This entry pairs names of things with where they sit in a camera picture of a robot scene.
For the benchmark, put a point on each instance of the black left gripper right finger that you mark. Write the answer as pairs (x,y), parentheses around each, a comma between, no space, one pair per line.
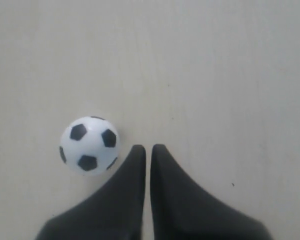
(182,210)

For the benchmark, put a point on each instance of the black and white soccer ball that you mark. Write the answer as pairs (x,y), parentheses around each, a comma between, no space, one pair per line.
(89,146)

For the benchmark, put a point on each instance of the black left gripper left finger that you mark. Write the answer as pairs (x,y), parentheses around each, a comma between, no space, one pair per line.
(114,212)

